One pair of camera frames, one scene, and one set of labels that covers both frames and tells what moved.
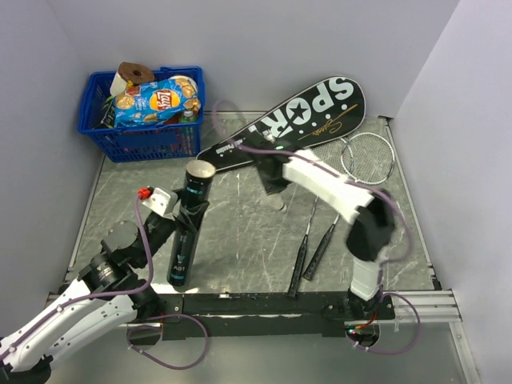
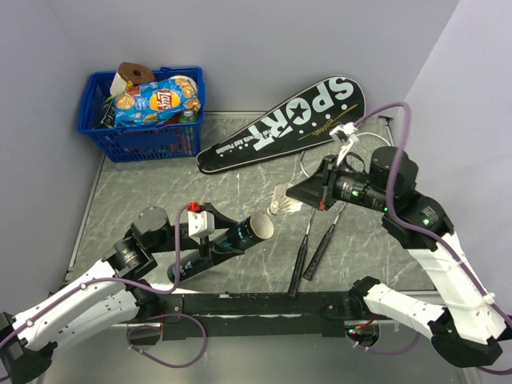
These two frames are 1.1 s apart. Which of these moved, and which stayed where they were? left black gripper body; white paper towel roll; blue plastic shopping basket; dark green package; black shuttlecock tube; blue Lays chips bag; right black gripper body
Moved: right black gripper body; black shuttlecock tube; left black gripper body
Stayed: blue plastic shopping basket; blue Lays chips bag; white paper towel roll; dark green package
